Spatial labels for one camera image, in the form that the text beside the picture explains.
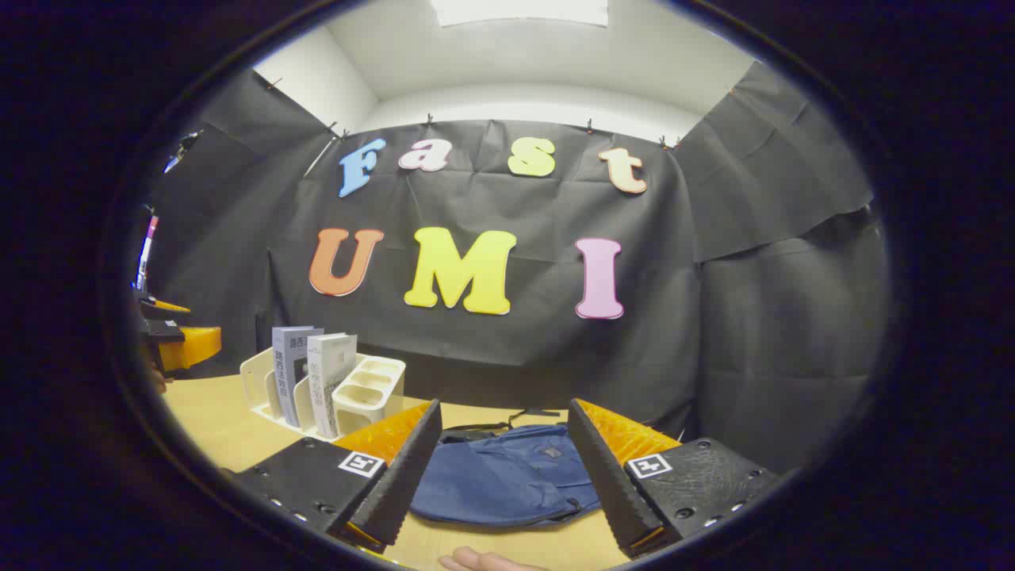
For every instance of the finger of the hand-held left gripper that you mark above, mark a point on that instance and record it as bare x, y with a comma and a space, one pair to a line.
170, 306
194, 345

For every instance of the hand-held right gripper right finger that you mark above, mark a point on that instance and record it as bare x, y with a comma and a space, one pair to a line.
599, 476

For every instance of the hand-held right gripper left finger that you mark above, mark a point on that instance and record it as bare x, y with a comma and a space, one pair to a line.
412, 468

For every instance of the white plastic bookshelf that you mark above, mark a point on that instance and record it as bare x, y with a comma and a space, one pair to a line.
373, 392

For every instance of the blue schoolbag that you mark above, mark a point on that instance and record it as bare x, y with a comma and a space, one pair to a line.
499, 476

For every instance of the grey-blue cover book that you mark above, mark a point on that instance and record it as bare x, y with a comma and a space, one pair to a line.
287, 365

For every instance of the white cover book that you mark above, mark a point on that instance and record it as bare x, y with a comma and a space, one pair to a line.
327, 381

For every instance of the bright display screen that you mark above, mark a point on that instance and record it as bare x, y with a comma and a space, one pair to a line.
145, 250

